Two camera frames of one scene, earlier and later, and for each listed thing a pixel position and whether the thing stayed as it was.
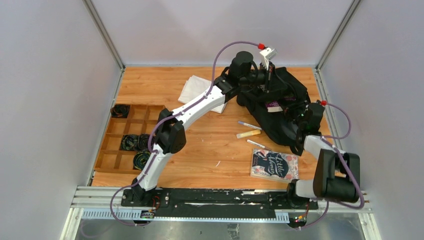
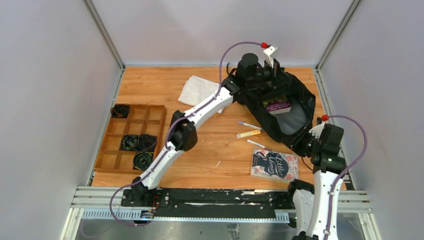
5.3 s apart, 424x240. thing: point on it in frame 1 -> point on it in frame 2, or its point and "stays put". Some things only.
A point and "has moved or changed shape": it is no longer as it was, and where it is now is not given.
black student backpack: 276,111 stays put
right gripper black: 306,105 -> 297,143
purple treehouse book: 273,106 has moved or changed shape
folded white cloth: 195,86 stays put
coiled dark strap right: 143,141 stays put
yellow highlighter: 244,134 stays put
